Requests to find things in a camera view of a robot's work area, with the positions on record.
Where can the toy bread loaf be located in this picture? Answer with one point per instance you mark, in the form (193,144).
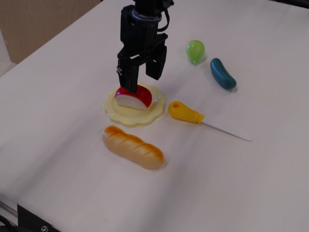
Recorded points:
(132,148)

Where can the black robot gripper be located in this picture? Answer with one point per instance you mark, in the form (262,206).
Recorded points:
(144,43)

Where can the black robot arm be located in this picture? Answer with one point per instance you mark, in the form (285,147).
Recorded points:
(142,34)

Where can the aluminium table frame rail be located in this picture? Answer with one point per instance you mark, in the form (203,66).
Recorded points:
(8,210)

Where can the red and white toy sushi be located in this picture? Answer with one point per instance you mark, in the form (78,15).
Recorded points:
(140,100)

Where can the yellow handled toy knife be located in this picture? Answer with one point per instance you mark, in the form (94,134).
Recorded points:
(182,112)

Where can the pale yellow scalloped plate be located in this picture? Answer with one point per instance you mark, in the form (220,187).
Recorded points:
(132,109)

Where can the green toy pear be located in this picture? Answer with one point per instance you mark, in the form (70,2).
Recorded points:
(195,50)

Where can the teal toy cucumber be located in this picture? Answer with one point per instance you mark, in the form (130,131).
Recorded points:
(221,75)

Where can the black corner bracket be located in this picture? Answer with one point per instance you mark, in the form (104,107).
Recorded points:
(32,222)

